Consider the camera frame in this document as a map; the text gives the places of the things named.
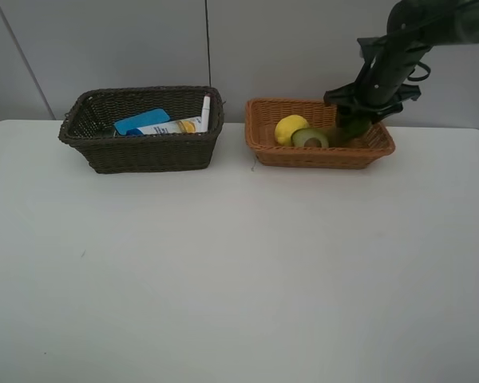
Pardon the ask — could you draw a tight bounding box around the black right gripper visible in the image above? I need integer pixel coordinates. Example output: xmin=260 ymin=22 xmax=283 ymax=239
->
xmin=323 ymin=37 xmax=430 ymax=130

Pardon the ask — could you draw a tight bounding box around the dark green lime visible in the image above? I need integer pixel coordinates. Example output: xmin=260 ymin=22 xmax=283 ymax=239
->
xmin=341 ymin=116 xmax=372 ymax=144

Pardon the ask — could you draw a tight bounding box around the halved avocado with pit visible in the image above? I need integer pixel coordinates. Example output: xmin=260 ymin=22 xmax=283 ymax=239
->
xmin=291 ymin=128 xmax=329 ymax=148

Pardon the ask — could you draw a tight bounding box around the yellow lemon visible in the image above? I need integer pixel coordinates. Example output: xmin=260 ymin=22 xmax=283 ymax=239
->
xmin=274 ymin=115 xmax=310 ymax=146

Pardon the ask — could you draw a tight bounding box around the white pink-tipped marker pen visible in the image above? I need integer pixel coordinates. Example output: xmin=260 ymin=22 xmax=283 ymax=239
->
xmin=200 ymin=94 xmax=211 ymax=132

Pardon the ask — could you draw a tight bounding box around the white blue shampoo bottle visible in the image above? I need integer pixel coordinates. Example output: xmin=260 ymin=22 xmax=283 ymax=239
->
xmin=126 ymin=116 xmax=208 ymax=136

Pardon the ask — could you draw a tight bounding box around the brown kiwi fruit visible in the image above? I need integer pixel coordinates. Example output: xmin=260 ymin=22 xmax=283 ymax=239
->
xmin=326 ymin=126 xmax=343 ymax=148

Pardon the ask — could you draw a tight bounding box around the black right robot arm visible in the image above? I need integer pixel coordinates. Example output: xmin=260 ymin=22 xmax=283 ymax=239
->
xmin=323 ymin=1 xmax=479 ymax=136

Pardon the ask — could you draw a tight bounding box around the orange wicker basket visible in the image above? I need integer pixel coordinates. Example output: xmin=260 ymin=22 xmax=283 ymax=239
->
xmin=245 ymin=97 xmax=395 ymax=169

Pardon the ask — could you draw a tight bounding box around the dark brown wicker basket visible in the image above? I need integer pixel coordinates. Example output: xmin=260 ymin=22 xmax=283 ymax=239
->
xmin=58 ymin=85 xmax=224 ymax=174

